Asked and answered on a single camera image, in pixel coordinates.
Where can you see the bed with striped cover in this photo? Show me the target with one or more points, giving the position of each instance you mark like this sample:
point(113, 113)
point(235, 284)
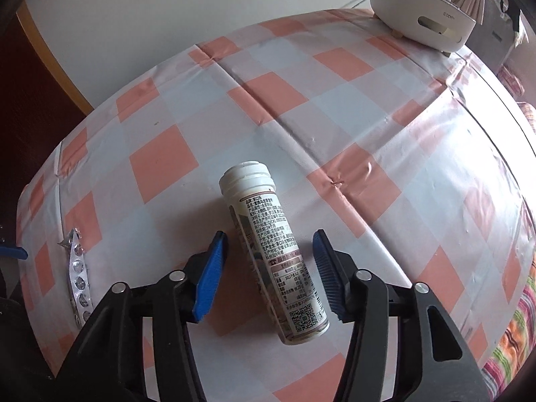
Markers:
point(517, 335)

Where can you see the pink checked cloth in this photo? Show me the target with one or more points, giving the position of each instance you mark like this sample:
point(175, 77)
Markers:
point(513, 81)

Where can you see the grey appliance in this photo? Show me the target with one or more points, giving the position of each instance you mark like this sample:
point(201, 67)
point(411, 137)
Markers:
point(494, 37)

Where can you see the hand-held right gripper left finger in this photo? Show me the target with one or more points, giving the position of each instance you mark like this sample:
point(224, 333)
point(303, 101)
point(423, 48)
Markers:
point(209, 278)

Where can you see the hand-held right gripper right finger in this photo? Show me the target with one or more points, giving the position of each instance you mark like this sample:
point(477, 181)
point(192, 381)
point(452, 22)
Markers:
point(328, 278)

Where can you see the white labelled tablet tube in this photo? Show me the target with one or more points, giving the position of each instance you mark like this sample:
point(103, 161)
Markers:
point(272, 255)

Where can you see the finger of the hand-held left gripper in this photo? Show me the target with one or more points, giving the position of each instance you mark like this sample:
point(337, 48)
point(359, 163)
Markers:
point(12, 253)

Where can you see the silver blister pack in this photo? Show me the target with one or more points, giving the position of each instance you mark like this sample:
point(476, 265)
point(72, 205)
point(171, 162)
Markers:
point(77, 272)

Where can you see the white desk organizer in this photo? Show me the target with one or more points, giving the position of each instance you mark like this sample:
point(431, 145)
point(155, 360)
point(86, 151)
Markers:
point(418, 16)

